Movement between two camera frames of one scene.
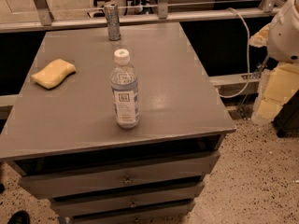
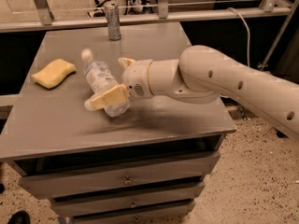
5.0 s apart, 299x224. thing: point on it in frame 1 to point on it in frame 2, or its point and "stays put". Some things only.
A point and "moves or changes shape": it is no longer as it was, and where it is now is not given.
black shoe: x=21 y=217 stays put
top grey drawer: x=100 y=179 stays put
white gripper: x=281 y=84 to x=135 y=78
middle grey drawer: x=126 y=199 stays put
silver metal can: x=111 y=9 stays put
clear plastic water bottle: x=125 y=91 moves or changes shape
